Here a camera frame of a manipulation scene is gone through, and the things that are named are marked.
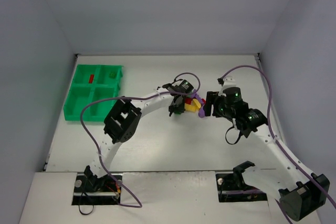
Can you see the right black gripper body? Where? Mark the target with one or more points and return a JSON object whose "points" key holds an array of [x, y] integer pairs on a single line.
{"points": [[210, 104]]}

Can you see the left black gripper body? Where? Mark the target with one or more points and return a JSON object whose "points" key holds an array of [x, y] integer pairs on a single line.
{"points": [[176, 104]]}

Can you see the purple curved lego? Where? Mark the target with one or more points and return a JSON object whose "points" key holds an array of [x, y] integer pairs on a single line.
{"points": [[196, 96]]}

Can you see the red lego block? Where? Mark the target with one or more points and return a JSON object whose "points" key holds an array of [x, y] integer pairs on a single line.
{"points": [[91, 79]]}

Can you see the red lego brick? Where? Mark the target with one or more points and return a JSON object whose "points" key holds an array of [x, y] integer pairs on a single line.
{"points": [[188, 100]]}

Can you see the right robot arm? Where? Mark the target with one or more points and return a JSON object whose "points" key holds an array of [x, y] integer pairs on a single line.
{"points": [[296, 188]]}

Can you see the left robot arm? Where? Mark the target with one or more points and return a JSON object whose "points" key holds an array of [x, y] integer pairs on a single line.
{"points": [[122, 121]]}

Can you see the long yellow lego plate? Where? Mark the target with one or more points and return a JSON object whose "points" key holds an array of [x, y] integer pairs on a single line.
{"points": [[190, 108]]}

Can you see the yellow curved lego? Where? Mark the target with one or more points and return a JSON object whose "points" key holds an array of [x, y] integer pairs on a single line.
{"points": [[197, 103]]}

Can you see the large purple rounded lego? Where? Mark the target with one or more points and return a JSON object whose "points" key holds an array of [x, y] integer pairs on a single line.
{"points": [[201, 113]]}

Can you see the green four-compartment bin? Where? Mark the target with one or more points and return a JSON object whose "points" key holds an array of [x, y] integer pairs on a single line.
{"points": [[81, 93]]}

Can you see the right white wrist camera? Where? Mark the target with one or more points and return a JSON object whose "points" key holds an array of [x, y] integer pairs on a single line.
{"points": [[227, 82]]}

